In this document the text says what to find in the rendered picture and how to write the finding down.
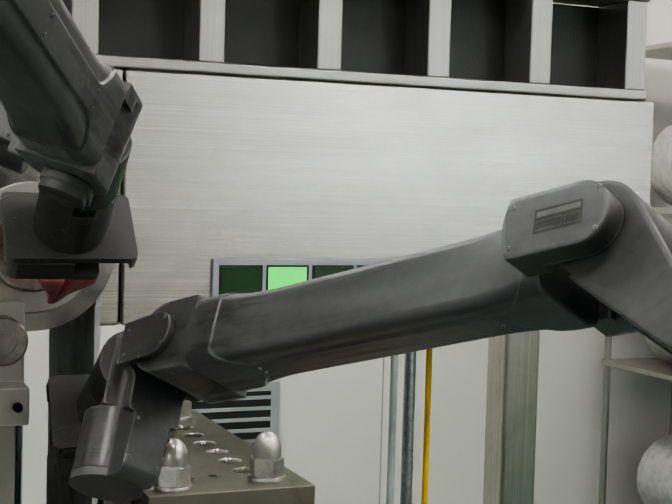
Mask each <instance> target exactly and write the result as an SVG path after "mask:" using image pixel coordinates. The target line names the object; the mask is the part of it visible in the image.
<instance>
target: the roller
mask: <svg viewBox="0 0 672 504"><path fill-rule="evenodd" d="M38 185H39V182H31V181H30V182H20V183H15V184H11V185H8V186H6V187H3V188H1V189H0V197H1V194H2V193H4V192H39V188H38ZM81 290H82V289H81ZM81 290H78V291H76V292H74V293H71V294H69V295H67V296H66V297H64V298H63V299H61V300H59V301H58V302H56V303H54V304H48V303H47V298H46V291H40V292H29V291H22V290H18V289H15V288H13V287H11V286H9V285H7V284H6V283H4V282H3V281H2V280H1V279H0V299H19V300H21V301H23V302H24V303H25V313H39V312H45V311H49V310H52V309H55V308H58V307H60V306H62V305H64V304H66V303H67V302H69V301H70V300H72V299H73V298H74V297H75V296H76V295H77V294H79V293H80V292H81Z"/></svg>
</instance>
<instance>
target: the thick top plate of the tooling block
mask: <svg viewBox="0 0 672 504"><path fill-rule="evenodd" d="M191 414H192V415H193V418H192V419H189V420H180V422H179V428H178V430H176V431H173V432H172V438H175V439H179V440H180V441H182V442H183V443H184V445H185V446H186V449H187V453H188V464H189V465H190V466H191V483H192V484H193V487H192V489H190V490H186V491H179V492H165V491H159V490H155V489H154V490H147V491H143V494H142V497H140V498H139V499H137V500H133V501H131V504H315V485H314V484H312V483H310V482H309V481H307V480H306V479H304V478H303V477H301V476H299V475H298V474H296V473H295V472H293V471H291V470H290V469H288V468H287V467H285V466H284V474H285V476H286V478H285V480H283V481H279V482H255V481H251V480H249V479H248V478H247V475H248V474H249V458H250V456H251V455H253V446H251V445H250V444H248V443H247V442H245V441H244V440H242V439H240V438H239V437H237V436H236V435H234V434H232V433H231V432H229V431H228V430H226V429H224V428H223V427H221V426H220V425H218V424H216V423H215V422H213V421H212V420H210V419H208V418H207V417H205V416H204V415H202V414H200V413H199V412H197V411H191ZM172 438H171V439H172Z"/></svg>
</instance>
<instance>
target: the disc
mask: <svg viewBox="0 0 672 504"><path fill-rule="evenodd" d="M40 174H41V173H40V172H38V171H36V170H35V169H33V168H32V167H31V166H30V165H29V166H28V167H27V169H26V171H25V172H24V173H23V174H19V173H17V172H14V171H11V170H9V169H6V168H4V167H1V168H0V189H1V188H3V187H6V186H8V185H11V184H15V183H20V182H30V181H31V182H40V179H39V176H40ZM113 265H114V263H99V270H100V271H99V274H98V278H97V281H96V283H95V284H92V285H90V286H88V287H85V288H83V289H82V290H81V292H80V293H79V294H77V295H76V296H75V297H74V298H73V299H72V300H70V301H69V302H67V303H66V304H64V305H62V306H60V307H58V308H55V309H52V310H49V311H45V312H39V313H25V322H24V328H25V330H26V331H41V330H47V329H51V328H54V327H58V326H60V325H63V324H65V323H67V322H69V321H71V320H73V319H75V318H76V317H78V316H79V315H81V314H82V313H83V312H84V311H86V310H87V309H88V308H89V307H90V306H91V305H92V304H93V303H94V302H95V301H96V299H97V298H98V297H99V296H100V294H101V293H102V291H103V290H104V288H105V286H106V284H107V282H108V280H109V277H110V275H111V272H112V269H113Z"/></svg>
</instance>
